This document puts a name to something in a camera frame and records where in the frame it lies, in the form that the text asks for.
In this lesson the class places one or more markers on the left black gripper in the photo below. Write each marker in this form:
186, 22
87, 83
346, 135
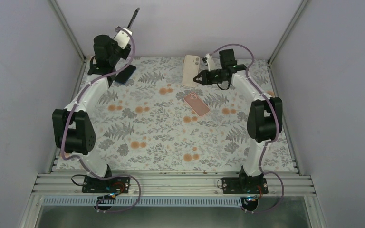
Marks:
127, 52

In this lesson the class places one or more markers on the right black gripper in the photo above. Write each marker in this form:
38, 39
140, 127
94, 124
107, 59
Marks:
206, 79

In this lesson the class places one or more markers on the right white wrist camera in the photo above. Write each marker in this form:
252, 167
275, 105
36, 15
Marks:
208, 60

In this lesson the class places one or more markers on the aluminium rail frame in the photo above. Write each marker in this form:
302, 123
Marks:
170, 184

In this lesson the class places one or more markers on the pink phone case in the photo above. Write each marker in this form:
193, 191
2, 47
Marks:
196, 104

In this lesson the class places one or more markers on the slotted grey cable duct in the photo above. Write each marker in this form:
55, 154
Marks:
145, 201

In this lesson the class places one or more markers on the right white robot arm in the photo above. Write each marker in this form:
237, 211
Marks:
264, 122

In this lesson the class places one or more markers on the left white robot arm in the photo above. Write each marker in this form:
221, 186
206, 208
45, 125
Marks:
73, 131

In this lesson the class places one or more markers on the beige phone case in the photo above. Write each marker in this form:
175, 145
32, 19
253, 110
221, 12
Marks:
190, 70

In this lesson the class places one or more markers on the black phone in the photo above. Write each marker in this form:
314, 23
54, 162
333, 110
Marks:
125, 75

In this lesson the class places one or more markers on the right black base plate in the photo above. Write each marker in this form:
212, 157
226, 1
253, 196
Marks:
233, 185

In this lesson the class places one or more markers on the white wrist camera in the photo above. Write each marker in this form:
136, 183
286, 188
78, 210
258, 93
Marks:
208, 60
122, 36

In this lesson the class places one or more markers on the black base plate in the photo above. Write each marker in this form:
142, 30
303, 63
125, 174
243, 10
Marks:
233, 185
115, 185

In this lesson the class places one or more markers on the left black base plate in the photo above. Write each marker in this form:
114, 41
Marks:
115, 185

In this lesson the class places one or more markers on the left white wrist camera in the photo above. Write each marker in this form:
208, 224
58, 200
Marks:
122, 36

